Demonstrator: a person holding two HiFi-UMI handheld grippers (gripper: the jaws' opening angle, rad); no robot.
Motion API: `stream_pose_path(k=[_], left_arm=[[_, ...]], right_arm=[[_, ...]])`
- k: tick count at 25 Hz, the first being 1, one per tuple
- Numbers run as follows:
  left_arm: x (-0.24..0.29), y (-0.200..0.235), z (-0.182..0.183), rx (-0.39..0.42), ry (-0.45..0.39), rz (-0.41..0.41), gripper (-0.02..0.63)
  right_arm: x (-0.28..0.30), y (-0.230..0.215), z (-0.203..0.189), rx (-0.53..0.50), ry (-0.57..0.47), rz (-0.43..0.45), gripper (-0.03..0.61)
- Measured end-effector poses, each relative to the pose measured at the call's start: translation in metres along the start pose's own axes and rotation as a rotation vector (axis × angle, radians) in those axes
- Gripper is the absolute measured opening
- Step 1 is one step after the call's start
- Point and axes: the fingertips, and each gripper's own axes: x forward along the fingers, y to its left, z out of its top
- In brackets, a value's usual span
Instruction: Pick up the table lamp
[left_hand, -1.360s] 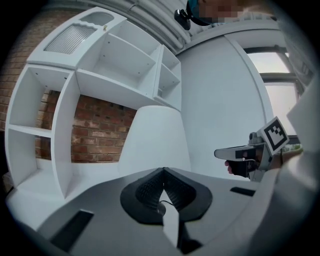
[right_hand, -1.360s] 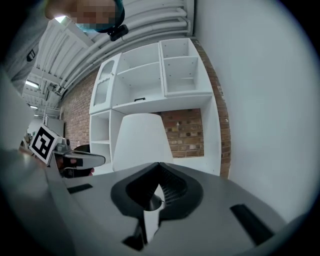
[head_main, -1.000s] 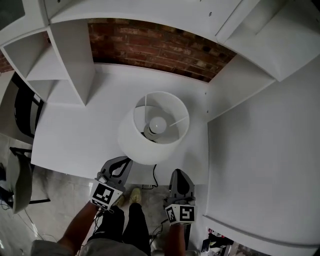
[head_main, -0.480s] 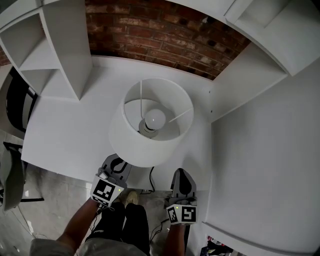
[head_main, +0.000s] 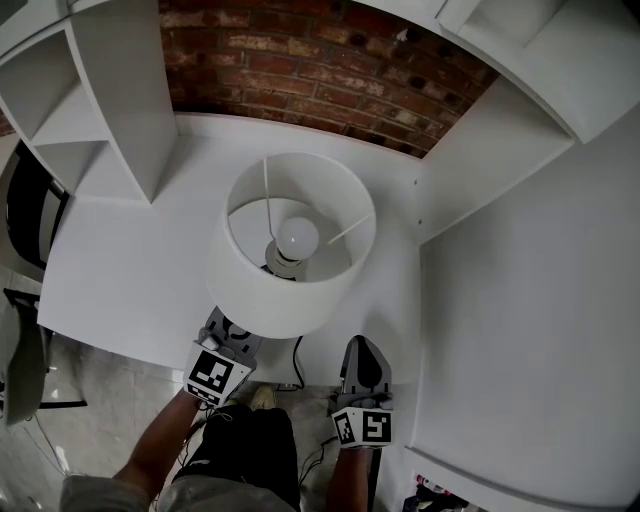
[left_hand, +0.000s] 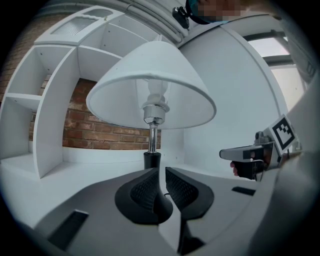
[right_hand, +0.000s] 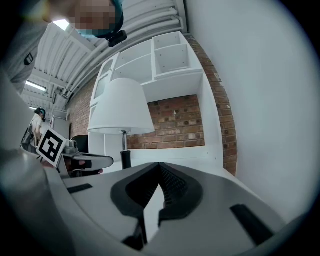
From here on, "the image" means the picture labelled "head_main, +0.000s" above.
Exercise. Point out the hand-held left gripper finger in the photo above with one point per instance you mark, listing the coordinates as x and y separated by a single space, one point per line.
250 346
215 325

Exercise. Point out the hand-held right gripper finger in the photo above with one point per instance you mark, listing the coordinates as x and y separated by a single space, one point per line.
375 370
349 370

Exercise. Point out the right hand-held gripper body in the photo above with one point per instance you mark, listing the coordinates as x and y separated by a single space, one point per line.
367 425

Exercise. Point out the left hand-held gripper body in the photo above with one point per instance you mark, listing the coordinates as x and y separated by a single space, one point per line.
215 377

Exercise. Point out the white table lamp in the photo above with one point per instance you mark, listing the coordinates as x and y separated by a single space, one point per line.
280 300

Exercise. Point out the person's left forearm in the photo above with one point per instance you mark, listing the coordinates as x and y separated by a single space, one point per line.
160 445

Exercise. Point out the person's right forearm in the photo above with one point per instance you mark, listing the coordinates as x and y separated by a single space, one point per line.
350 480

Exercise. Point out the white desk with drawers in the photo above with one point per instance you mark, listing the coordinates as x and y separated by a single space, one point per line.
125 275

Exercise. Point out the person's beige shoe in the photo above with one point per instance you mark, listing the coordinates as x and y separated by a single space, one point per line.
263 397

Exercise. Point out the person's black trousers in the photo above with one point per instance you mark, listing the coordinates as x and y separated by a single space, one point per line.
250 445

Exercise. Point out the black bag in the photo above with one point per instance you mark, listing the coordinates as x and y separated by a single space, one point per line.
435 500

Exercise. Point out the grey padded chair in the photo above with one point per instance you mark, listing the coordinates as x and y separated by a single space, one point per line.
20 360

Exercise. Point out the white shelf hutch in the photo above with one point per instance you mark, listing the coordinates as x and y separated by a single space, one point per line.
125 100

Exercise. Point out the black metal frame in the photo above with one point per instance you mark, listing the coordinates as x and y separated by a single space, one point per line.
30 210

